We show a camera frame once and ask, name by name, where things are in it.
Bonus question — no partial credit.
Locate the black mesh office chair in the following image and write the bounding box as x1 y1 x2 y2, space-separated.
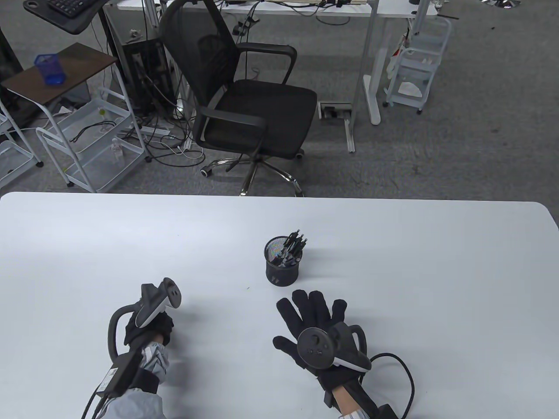
158 0 318 197

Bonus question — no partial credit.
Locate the white power strip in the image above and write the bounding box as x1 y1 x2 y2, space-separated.
129 126 172 137

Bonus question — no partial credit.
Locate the person's left hand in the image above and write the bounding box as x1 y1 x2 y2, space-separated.
124 312 174 350

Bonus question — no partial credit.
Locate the person's left forearm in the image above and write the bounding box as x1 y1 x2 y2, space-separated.
94 340 171 419

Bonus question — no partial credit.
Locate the person's right hand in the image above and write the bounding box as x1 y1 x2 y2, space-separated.
273 289 373 404

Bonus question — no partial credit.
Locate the pale tiered rolling cart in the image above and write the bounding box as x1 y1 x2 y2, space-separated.
383 17 452 115

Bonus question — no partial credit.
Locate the person's right forearm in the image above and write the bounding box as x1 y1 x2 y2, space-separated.
332 384 385 419

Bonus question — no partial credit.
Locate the white cart with brown top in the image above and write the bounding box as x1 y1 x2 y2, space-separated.
0 42 152 193

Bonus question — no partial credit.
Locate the black computer tower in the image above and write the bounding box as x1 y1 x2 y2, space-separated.
119 38 172 117

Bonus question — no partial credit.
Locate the metal floor socket box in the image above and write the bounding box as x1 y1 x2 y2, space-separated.
319 102 352 120

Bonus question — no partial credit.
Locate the tangle of floor cables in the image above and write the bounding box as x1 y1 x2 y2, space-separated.
118 65 206 168

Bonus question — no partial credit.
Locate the black cable in basket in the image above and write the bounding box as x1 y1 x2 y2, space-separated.
69 121 117 144

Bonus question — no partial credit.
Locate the white metal leg desk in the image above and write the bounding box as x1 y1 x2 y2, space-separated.
105 0 438 154

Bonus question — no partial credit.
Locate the blue mesh pen holder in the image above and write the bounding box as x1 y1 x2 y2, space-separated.
34 53 67 86

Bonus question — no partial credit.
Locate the black keyboard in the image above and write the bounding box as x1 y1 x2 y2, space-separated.
47 0 100 18

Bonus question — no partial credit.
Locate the black keyboard stand tray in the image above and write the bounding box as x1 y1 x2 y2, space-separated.
23 0 121 57

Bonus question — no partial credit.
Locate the black mesh pen holder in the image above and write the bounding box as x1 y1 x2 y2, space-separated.
264 236 302 286

